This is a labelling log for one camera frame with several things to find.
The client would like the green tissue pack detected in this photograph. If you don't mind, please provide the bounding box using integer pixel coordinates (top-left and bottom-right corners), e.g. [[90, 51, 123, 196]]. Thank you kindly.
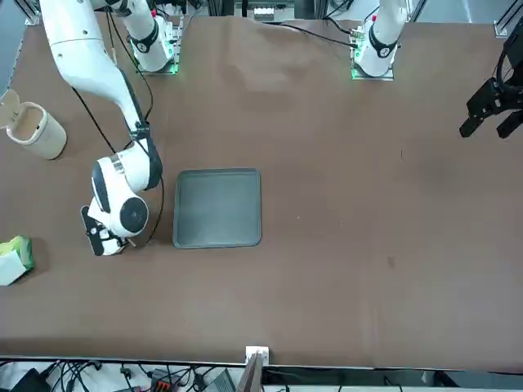
[[0, 234, 36, 287]]

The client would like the aluminium frame corner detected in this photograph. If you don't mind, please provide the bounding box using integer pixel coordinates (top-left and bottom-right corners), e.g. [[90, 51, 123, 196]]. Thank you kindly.
[[493, 7, 518, 39]]

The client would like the black base cable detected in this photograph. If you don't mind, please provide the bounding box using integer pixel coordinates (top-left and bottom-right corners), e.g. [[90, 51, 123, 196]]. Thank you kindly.
[[259, 20, 359, 49]]

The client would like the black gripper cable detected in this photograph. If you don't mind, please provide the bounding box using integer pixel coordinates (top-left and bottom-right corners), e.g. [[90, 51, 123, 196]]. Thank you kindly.
[[71, 7, 167, 248]]

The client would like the dark grey square tray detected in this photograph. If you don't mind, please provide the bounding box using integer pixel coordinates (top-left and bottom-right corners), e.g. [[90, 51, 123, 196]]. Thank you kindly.
[[172, 167, 262, 250]]

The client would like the cream mini trash bin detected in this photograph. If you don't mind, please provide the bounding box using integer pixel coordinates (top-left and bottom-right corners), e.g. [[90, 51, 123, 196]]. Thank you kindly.
[[0, 89, 68, 161]]

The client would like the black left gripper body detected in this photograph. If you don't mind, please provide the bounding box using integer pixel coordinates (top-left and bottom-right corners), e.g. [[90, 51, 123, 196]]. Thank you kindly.
[[498, 29, 523, 114]]

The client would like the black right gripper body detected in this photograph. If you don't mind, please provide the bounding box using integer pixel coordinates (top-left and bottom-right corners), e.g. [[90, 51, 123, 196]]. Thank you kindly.
[[96, 228, 126, 248]]

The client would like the orange black power strip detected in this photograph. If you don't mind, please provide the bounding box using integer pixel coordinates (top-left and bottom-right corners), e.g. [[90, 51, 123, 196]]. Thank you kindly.
[[147, 367, 175, 391]]

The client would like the aluminium camera post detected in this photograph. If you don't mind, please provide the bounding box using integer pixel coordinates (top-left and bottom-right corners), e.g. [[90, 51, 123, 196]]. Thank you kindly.
[[235, 345, 271, 392]]

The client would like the black power brick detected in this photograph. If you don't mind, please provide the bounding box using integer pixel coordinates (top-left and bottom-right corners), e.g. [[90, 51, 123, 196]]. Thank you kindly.
[[10, 367, 52, 392]]

